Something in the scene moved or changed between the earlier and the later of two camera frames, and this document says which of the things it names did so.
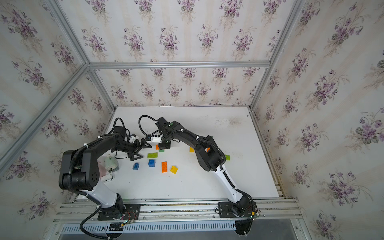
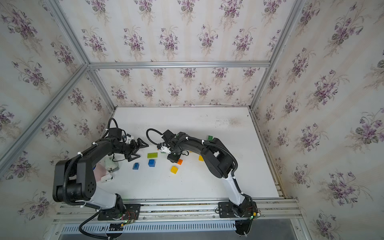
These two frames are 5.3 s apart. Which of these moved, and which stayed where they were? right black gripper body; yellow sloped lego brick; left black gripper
Moved: right black gripper body
Stayed: yellow sloped lego brick; left black gripper
